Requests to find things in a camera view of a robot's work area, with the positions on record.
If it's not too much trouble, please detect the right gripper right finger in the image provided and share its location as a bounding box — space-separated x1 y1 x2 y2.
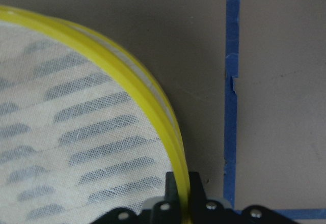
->
188 172 232 223

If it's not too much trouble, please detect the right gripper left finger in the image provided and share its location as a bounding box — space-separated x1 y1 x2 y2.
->
142 172 182 224

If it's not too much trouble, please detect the yellow steamer basket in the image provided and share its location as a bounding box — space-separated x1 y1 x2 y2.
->
1 6 190 223

